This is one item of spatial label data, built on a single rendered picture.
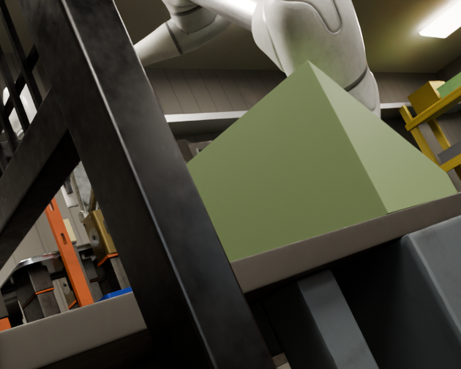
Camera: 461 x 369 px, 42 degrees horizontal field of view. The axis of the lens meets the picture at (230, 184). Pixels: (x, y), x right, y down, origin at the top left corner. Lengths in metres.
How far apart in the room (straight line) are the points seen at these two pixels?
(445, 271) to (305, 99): 0.36
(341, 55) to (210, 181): 0.34
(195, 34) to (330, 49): 0.67
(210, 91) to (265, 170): 4.41
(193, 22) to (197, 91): 3.71
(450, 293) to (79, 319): 0.59
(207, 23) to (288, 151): 0.73
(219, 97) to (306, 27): 4.44
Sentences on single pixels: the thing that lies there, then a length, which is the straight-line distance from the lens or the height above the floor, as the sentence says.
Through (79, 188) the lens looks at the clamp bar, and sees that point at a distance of 1.56.
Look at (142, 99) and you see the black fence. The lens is 0.28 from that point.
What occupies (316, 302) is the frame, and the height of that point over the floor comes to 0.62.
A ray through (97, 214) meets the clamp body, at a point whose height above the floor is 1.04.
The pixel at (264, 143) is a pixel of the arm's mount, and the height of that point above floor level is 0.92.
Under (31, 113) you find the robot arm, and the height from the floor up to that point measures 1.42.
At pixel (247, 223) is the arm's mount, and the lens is 1.13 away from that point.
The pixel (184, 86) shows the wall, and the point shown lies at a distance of 5.32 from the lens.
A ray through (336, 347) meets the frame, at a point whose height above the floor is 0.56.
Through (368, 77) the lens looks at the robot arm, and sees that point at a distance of 1.22.
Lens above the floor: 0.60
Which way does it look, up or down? 15 degrees up
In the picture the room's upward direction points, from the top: 25 degrees counter-clockwise
